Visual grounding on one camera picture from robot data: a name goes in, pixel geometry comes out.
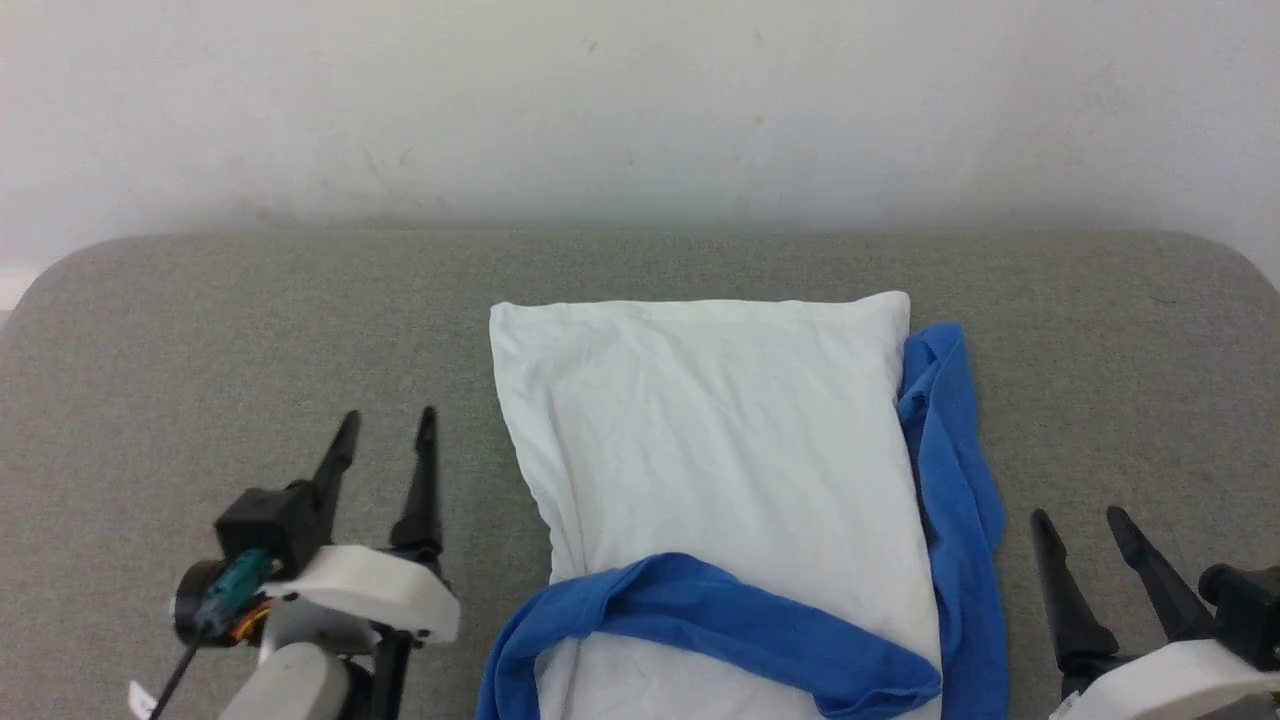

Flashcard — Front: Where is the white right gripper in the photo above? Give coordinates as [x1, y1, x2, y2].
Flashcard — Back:
[1030, 505, 1280, 720]

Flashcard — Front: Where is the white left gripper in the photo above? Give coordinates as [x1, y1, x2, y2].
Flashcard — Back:
[262, 405, 462, 645]

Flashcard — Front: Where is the white pillow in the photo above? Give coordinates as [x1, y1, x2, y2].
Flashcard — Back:
[488, 291, 947, 720]

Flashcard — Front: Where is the blue garment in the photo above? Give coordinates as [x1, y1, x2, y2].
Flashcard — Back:
[475, 321, 1010, 720]

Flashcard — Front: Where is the grey-green fabric sofa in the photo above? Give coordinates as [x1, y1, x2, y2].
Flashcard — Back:
[0, 230, 1280, 720]

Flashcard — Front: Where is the thin black cable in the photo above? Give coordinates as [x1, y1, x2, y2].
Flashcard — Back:
[147, 640, 204, 720]

